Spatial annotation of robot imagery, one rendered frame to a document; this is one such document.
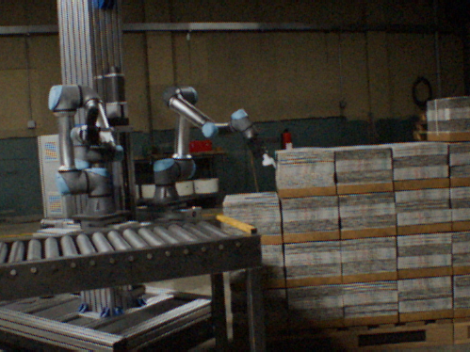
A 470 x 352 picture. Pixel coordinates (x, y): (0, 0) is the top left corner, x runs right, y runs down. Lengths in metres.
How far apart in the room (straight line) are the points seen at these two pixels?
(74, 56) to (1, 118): 6.12
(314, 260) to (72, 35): 1.75
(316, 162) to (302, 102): 7.40
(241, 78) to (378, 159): 7.09
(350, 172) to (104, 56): 1.45
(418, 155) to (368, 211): 0.38
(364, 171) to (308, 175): 0.29
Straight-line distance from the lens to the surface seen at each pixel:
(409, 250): 3.11
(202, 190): 9.06
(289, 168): 2.95
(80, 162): 2.68
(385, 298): 3.14
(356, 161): 2.99
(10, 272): 2.04
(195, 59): 9.76
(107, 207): 2.96
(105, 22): 3.33
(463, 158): 3.13
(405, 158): 3.05
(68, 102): 2.92
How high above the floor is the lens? 1.19
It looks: 4 degrees down
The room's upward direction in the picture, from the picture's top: 4 degrees counter-clockwise
